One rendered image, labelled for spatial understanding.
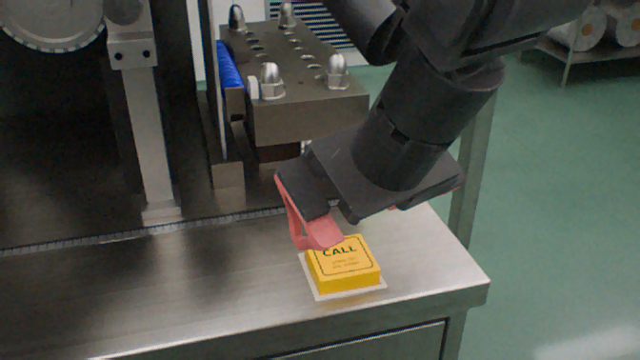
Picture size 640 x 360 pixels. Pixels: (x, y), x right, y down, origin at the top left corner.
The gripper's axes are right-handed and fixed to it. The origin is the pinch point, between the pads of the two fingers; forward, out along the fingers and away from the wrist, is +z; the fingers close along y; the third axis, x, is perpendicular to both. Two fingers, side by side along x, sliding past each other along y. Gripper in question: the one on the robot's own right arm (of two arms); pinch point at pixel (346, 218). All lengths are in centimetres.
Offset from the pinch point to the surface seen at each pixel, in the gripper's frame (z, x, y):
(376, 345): 23.3, 8.9, -8.5
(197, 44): 203, -205, -108
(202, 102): 36, -41, -11
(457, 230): 90, -11, -89
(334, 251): 15.1, -1.7, -5.8
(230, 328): 16.6, 0.5, 8.3
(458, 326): 21.6, 12.2, -19.0
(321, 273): 14.0, 0.1, -2.4
